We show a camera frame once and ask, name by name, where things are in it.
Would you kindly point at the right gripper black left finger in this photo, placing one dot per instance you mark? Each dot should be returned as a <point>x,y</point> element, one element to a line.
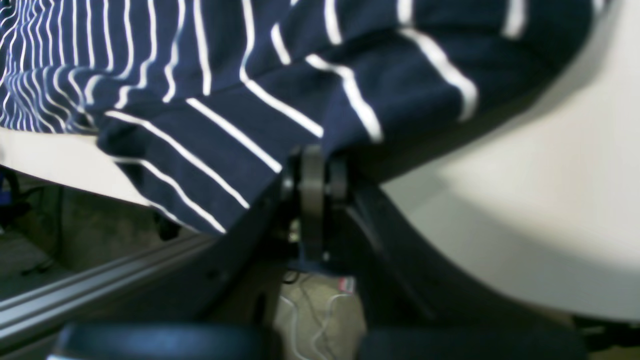
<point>220,304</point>

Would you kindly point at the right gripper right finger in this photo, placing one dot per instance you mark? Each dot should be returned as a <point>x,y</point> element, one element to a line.
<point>418,305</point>

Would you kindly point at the navy white striped t-shirt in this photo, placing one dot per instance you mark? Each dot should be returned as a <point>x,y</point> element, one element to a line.
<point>200,102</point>

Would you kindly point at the grey aluminium frame rail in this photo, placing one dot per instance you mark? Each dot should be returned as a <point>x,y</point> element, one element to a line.
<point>39,313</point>

